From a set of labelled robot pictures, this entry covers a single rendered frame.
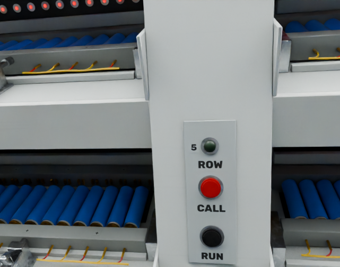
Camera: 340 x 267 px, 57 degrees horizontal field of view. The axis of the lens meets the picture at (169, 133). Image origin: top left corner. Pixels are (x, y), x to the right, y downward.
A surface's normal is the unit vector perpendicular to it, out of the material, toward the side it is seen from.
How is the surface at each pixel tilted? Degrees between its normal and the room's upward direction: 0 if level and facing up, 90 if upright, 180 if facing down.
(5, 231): 19
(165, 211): 90
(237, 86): 90
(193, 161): 90
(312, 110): 109
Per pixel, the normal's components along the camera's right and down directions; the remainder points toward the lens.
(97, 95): -0.09, -0.87
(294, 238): -0.13, 0.50
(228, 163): -0.15, 0.19
